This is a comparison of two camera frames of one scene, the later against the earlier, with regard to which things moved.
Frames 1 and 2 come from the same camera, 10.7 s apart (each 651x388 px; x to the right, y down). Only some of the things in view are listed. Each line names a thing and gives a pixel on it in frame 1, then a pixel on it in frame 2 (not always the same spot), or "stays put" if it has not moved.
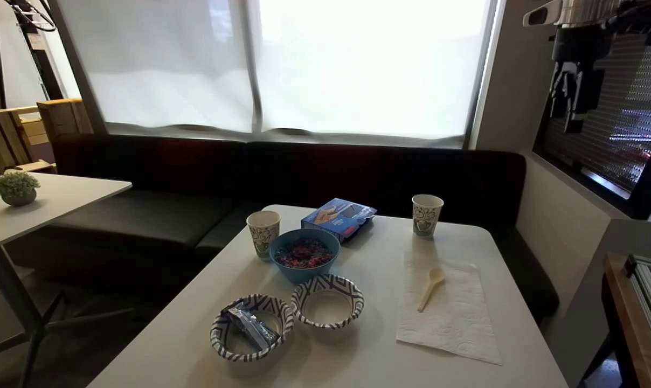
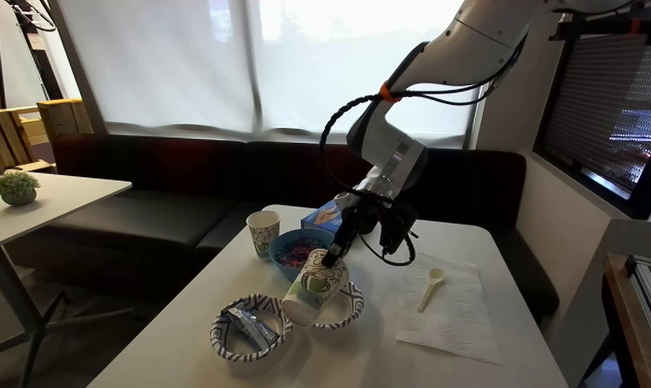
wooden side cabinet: x=636 y=294 stays put
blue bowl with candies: x=305 y=253 stays put
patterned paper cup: x=424 y=213 → x=318 y=283
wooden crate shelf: x=24 y=139 stays put
